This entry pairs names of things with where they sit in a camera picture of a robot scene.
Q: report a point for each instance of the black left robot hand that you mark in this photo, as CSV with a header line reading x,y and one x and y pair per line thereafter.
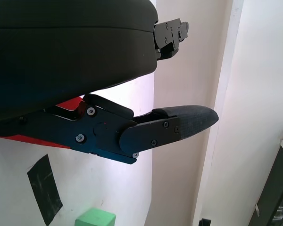
x,y
61,58

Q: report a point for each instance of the red wooden block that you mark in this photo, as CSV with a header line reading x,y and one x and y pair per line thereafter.
x,y
70,104

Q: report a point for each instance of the green wooden block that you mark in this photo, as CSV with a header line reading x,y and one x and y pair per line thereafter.
x,y
96,217

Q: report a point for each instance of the small black floor object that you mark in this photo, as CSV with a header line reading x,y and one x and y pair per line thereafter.
x,y
205,222

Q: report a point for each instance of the black furniture piece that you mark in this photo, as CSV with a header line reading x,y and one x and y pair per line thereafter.
x,y
280,176

